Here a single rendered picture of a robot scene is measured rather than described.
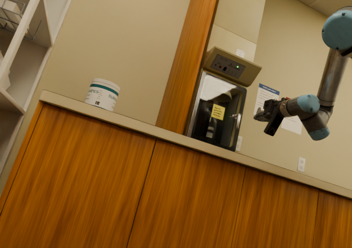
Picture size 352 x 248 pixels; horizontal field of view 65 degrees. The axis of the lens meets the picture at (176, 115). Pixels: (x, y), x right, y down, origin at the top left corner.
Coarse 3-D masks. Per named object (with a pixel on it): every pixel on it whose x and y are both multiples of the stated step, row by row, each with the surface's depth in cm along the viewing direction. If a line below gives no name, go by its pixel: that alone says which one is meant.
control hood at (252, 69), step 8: (216, 48) 151; (208, 56) 155; (224, 56) 154; (232, 56) 154; (208, 64) 156; (248, 64) 158; (256, 64) 158; (216, 72) 160; (248, 72) 160; (256, 72) 161; (240, 80) 163; (248, 80) 163
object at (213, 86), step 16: (208, 80) 157; (224, 80) 161; (208, 96) 156; (224, 96) 159; (240, 96) 163; (208, 112) 154; (224, 112) 158; (240, 112) 162; (192, 128) 149; (208, 128) 153; (224, 128) 156; (224, 144) 155
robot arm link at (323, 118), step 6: (318, 114) 110; (324, 114) 114; (300, 120) 114; (306, 120) 110; (312, 120) 109; (318, 120) 109; (324, 120) 111; (306, 126) 111; (312, 126) 110; (318, 126) 109; (324, 126) 109; (312, 132) 110; (318, 132) 109; (324, 132) 109; (312, 138) 113; (318, 138) 110
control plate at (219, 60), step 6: (216, 60) 155; (222, 60) 155; (228, 60) 155; (216, 66) 157; (222, 66) 157; (228, 66) 157; (234, 66) 157; (240, 66) 158; (228, 72) 159; (234, 72) 160; (240, 72) 160
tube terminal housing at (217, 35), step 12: (216, 36) 165; (228, 36) 168; (204, 48) 166; (228, 48) 167; (240, 48) 170; (252, 48) 174; (252, 60) 172; (240, 84) 166; (192, 96) 158; (192, 108) 152
